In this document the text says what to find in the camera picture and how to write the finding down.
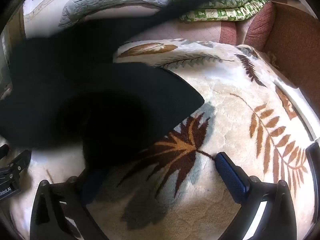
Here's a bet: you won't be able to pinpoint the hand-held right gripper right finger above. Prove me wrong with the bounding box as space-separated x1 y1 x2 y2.
215 152 298 240

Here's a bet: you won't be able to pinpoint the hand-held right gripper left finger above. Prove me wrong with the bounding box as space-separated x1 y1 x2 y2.
30 177 110 240

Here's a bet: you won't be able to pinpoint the black pants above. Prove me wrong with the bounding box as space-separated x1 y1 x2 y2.
0 0 300 205

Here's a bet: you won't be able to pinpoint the leaf-print plush blanket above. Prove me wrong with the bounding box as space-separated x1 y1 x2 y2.
7 39 318 240

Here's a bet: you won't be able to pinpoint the pink sofa backrest cushion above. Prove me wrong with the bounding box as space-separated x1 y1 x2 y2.
120 2 277 52

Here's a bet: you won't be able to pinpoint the green patterned quilt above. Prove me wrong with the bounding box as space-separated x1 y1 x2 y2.
161 0 269 23

